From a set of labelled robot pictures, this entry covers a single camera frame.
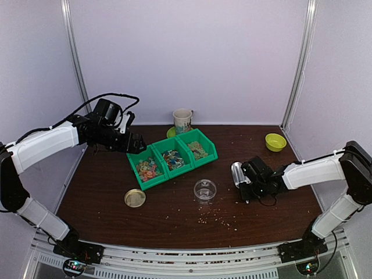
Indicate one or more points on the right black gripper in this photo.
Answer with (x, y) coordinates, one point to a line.
(244, 195)

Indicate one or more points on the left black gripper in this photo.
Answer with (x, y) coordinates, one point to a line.
(126, 147)

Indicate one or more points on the silver metal scoop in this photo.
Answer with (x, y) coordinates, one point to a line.
(238, 175)

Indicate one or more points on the green candy bin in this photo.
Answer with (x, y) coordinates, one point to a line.
(201, 148)
(148, 168)
(175, 156)

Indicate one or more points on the clear plastic round container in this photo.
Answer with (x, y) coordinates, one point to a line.
(205, 191)

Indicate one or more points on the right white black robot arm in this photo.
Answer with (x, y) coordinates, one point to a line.
(352, 164)

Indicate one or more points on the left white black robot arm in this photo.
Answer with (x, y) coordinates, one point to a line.
(107, 125)

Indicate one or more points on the green saucer plate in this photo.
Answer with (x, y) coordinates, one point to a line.
(171, 132)

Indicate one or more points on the patterned ceramic mug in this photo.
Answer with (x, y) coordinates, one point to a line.
(182, 120)

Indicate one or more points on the lime green bowl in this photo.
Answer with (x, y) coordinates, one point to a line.
(275, 142)

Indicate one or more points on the gold round lid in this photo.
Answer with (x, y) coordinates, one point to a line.
(134, 198)

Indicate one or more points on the front aluminium rail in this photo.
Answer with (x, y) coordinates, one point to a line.
(257, 261)

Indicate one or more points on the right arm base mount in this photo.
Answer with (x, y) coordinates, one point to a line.
(298, 250)

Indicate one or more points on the right aluminium frame post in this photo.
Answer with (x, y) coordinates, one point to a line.
(299, 76)

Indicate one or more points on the aluminium frame post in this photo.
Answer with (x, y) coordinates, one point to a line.
(299, 76)
(68, 21)

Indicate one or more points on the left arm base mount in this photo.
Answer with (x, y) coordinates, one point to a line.
(83, 251)

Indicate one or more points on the left aluminium frame post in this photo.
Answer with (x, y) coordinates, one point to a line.
(68, 21)

